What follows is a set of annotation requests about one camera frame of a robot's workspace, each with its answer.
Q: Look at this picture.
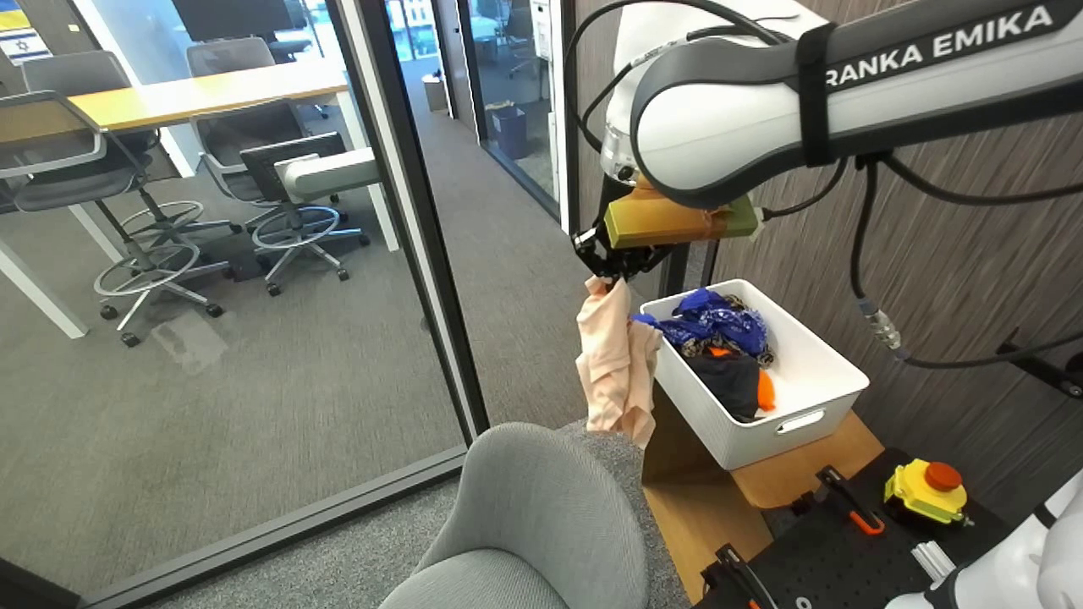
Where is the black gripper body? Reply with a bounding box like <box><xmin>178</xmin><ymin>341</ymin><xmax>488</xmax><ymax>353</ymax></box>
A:
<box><xmin>571</xmin><ymin>225</ymin><xmax>670</xmax><ymax>277</ymax></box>

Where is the peach clothing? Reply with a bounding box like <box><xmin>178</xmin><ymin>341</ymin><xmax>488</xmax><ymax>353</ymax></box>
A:
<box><xmin>574</xmin><ymin>277</ymin><xmax>659</xmax><ymax>449</ymax></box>

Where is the black clothing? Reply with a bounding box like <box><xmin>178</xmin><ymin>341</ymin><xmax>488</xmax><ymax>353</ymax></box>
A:
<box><xmin>683</xmin><ymin>346</ymin><xmax>762</xmax><ymax>421</ymax></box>

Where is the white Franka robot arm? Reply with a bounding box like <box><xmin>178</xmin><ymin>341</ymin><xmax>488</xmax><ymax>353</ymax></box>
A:
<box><xmin>571</xmin><ymin>0</ymin><xmax>1083</xmax><ymax>277</ymax></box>

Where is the white plastic box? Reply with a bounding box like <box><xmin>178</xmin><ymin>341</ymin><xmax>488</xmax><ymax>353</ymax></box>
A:
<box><xmin>653</xmin><ymin>277</ymin><xmax>869</xmax><ymax>469</ymax></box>

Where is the grey office chair right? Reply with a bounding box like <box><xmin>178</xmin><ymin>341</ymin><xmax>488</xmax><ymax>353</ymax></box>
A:
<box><xmin>182</xmin><ymin>35</ymin><xmax>372</xmax><ymax>296</ymax></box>

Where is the grey office chair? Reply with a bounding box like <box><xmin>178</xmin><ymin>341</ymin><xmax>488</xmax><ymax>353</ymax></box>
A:
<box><xmin>0</xmin><ymin>49</ymin><xmax>238</xmax><ymax>349</ymax></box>
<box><xmin>182</xmin><ymin>35</ymin><xmax>372</xmax><ymax>296</ymax></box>

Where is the grey office chair left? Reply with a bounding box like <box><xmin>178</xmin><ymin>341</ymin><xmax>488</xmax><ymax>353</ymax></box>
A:
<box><xmin>0</xmin><ymin>49</ymin><xmax>238</xmax><ymax>349</ymax></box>

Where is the blue bandana cloth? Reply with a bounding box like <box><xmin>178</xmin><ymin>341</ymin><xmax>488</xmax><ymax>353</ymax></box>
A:
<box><xmin>639</xmin><ymin>287</ymin><xmax>773</xmax><ymax>359</ymax></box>

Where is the orange cloth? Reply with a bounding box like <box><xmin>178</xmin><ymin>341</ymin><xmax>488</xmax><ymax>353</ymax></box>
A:
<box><xmin>756</xmin><ymin>370</ymin><xmax>774</xmax><ymax>416</ymax></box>

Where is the grey armchair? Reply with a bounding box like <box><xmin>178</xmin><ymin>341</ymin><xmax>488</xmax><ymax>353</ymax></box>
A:
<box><xmin>380</xmin><ymin>421</ymin><xmax>651</xmax><ymax>609</ymax></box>

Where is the black orange clamp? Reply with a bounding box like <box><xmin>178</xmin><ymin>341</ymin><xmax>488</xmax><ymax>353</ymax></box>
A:
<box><xmin>819</xmin><ymin>465</ymin><xmax>886</xmax><ymax>539</ymax></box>

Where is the yellow emergency stop button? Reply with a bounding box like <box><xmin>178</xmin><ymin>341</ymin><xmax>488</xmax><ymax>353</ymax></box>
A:
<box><xmin>885</xmin><ymin>456</ymin><xmax>969</xmax><ymax>523</ymax></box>

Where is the black cable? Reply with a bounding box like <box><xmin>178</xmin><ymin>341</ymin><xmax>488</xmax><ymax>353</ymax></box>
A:
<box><xmin>844</xmin><ymin>149</ymin><xmax>1083</xmax><ymax>374</ymax></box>

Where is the black glass door frame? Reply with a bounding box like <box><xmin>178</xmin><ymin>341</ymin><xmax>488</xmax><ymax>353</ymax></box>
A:
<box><xmin>328</xmin><ymin>0</ymin><xmax>492</xmax><ymax>442</ymax></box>

